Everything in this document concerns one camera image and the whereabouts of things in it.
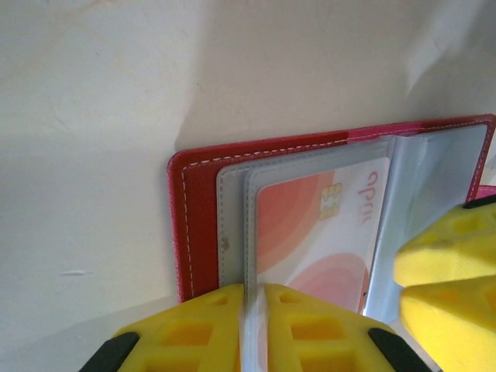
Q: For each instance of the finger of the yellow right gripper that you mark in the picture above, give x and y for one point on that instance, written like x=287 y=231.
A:
x=453 y=248
x=457 y=329

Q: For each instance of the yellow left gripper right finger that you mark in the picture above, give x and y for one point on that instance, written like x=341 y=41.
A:
x=317 y=337

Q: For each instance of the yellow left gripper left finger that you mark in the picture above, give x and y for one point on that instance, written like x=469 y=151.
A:
x=190 y=337

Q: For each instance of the red card holder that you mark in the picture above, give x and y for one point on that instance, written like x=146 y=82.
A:
x=197 y=217

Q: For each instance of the white pink chip card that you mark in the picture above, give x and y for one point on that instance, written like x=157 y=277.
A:
x=310 y=232

